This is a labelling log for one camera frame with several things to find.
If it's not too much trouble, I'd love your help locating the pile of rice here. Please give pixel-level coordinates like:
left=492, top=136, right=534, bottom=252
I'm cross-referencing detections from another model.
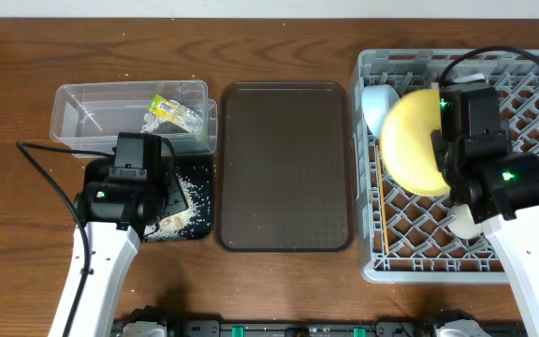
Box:
left=144, top=174, right=212, bottom=242

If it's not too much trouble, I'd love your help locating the yellow plate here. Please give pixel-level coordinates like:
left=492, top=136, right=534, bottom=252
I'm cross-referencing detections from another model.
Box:
left=379, top=89, right=450, bottom=197

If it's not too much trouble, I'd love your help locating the white cup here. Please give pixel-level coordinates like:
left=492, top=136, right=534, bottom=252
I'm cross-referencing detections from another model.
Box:
left=447, top=204, right=483, bottom=240

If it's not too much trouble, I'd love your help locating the wooden chopstick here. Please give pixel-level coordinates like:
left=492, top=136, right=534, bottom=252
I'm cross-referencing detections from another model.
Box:
left=374, top=143, right=388, bottom=254
left=377, top=154, right=391, bottom=256

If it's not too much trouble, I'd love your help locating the green snack wrapper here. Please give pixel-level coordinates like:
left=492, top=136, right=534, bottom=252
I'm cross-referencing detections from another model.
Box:
left=141, top=95, right=204, bottom=134

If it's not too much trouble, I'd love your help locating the light blue bowl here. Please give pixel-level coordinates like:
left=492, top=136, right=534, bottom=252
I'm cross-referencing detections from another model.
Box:
left=361, top=84, right=400, bottom=138

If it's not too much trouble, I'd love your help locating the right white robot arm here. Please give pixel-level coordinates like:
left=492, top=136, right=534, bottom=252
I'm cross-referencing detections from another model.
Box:
left=431, top=66, right=539, bottom=336

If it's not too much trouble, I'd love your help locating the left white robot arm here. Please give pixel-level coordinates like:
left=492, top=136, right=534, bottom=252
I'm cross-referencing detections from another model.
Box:
left=17, top=132, right=188, bottom=336

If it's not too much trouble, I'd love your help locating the black waste tray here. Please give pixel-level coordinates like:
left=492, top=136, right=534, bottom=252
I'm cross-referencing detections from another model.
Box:
left=74, top=154, right=212, bottom=247

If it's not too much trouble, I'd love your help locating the grey dishwasher rack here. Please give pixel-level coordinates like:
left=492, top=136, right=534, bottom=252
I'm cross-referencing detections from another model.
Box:
left=350, top=49, right=539, bottom=285

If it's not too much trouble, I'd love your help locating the clear plastic bin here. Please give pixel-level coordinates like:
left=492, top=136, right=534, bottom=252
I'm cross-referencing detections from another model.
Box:
left=50, top=80, right=218, bottom=155

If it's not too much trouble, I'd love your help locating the brown serving tray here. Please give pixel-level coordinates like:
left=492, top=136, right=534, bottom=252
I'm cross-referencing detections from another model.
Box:
left=215, top=81, right=354, bottom=253

